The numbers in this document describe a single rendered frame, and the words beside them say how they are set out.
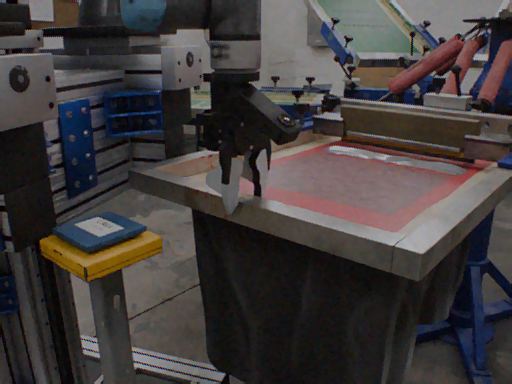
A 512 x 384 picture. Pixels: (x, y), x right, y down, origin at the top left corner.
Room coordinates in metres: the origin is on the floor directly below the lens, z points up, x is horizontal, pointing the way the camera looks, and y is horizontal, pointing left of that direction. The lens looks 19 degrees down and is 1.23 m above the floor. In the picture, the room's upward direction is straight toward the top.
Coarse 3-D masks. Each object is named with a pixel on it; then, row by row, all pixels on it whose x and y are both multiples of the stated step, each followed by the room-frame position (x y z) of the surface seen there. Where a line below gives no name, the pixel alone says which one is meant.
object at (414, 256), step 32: (192, 160) 0.95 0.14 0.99; (160, 192) 0.81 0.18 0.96; (192, 192) 0.75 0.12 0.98; (480, 192) 0.73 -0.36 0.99; (256, 224) 0.66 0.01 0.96; (288, 224) 0.63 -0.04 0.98; (320, 224) 0.59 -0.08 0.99; (352, 224) 0.59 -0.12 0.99; (448, 224) 0.59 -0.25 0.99; (352, 256) 0.56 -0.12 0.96; (384, 256) 0.53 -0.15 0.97; (416, 256) 0.50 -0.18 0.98
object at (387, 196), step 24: (384, 168) 1.01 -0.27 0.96; (408, 168) 1.01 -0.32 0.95; (480, 168) 1.01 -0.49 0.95; (312, 192) 0.83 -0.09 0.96; (336, 192) 0.84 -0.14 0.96; (360, 192) 0.84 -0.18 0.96; (384, 192) 0.84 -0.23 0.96; (408, 192) 0.84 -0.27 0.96; (432, 192) 0.84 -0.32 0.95; (336, 216) 0.71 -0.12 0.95; (360, 216) 0.71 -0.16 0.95; (384, 216) 0.71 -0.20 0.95; (408, 216) 0.71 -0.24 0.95
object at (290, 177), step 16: (336, 144) 1.25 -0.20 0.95; (352, 144) 1.25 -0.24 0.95; (272, 160) 1.08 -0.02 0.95; (288, 160) 1.08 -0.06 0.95; (304, 160) 1.07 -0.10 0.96; (320, 160) 1.07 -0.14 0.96; (336, 160) 1.08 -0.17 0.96; (352, 160) 1.08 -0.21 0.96; (368, 160) 1.08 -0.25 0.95; (240, 176) 0.94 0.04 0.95; (272, 176) 0.94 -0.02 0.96; (288, 176) 0.94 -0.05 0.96; (304, 176) 0.94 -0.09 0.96; (320, 176) 0.94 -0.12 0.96; (336, 176) 0.94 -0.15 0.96; (272, 192) 0.84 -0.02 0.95; (288, 192) 0.84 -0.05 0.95; (304, 192) 0.84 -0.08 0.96
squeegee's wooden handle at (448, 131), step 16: (352, 112) 1.23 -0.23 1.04; (368, 112) 1.20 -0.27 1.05; (384, 112) 1.17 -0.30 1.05; (400, 112) 1.14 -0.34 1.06; (416, 112) 1.14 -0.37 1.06; (352, 128) 1.23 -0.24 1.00; (368, 128) 1.20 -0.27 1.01; (384, 128) 1.17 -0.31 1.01; (400, 128) 1.14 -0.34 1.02; (416, 128) 1.11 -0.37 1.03; (432, 128) 1.09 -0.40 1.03; (448, 128) 1.06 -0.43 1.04; (464, 128) 1.04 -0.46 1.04; (480, 128) 1.04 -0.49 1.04; (448, 144) 1.06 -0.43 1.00; (464, 144) 1.04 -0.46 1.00
